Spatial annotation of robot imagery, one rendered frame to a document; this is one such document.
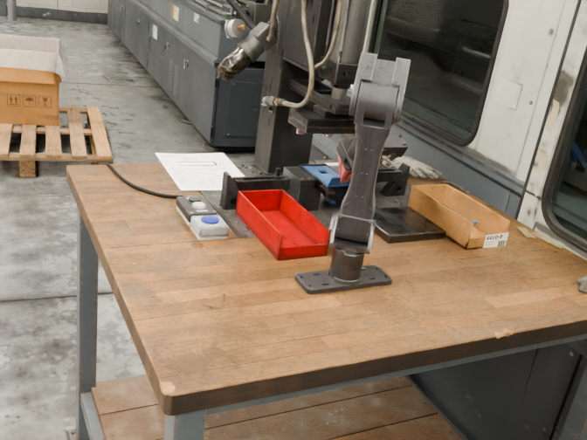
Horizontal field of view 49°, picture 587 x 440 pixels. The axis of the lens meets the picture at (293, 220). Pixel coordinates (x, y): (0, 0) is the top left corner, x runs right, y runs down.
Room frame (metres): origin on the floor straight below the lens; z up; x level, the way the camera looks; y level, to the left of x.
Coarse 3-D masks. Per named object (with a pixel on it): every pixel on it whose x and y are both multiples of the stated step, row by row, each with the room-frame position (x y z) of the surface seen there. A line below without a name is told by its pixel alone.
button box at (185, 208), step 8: (112, 168) 1.62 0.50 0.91; (120, 176) 1.57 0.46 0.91; (128, 184) 1.53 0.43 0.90; (152, 192) 1.49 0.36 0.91; (176, 200) 1.43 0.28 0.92; (184, 200) 1.42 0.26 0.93; (176, 208) 1.43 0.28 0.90; (184, 208) 1.38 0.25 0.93; (192, 208) 1.38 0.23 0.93; (208, 208) 1.39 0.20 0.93; (184, 216) 1.37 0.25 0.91; (192, 216) 1.35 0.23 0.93
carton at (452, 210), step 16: (416, 192) 1.64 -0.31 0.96; (432, 192) 1.69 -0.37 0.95; (448, 192) 1.70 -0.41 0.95; (416, 208) 1.62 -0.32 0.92; (432, 208) 1.57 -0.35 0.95; (448, 208) 1.52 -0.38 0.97; (464, 208) 1.63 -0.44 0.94; (480, 208) 1.58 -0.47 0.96; (448, 224) 1.51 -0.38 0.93; (464, 224) 1.46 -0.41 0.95; (480, 224) 1.57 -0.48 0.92; (496, 224) 1.52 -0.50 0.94; (464, 240) 1.45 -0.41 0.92; (480, 240) 1.46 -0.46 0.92; (496, 240) 1.48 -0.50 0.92
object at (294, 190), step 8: (288, 176) 1.58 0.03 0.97; (296, 184) 1.54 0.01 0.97; (304, 184) 1.53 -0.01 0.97; (312, 184) 1.54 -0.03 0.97; (288, 192) 1.57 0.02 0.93; (296, 192) 1.53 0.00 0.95; (304, 192) 1.53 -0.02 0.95; (312, 192) 1.54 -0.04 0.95; (320, 192) 1.55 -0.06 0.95; (336, 192) 1.62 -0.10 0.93; (344, 192) 1.59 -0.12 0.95; (296, 200) 1.53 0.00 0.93; (304, 200) 1.53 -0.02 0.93; (312, 200) 1.54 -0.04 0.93; (336, 200) 1.62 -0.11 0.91; (312, 208) 1.54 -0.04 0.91
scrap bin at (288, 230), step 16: (240, 192) 1.45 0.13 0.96; (256, 192) 1.47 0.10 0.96; (272, 192) 1.49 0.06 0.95; (240, 208) 1.43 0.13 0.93; (256, 208) 1.36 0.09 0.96; (272, 208) 1.49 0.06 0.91; (288, 208) 1.46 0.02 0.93; (304, 208) 1.41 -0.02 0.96; (256, 224) 1.34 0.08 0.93; (272, 224) 1.28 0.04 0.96; (288, 224) 1.42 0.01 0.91; (304, 224) 1.39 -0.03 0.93; (320, 224) 1.33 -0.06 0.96; (272, 240) 1.27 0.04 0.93; (288, 240) 1.33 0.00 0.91; (304, 240) 1.35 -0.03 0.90; (320, 240) 1.32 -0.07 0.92; (288, 256) 1.25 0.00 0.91; (304, 256) 1.26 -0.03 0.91; (320, 256) 1.28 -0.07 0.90
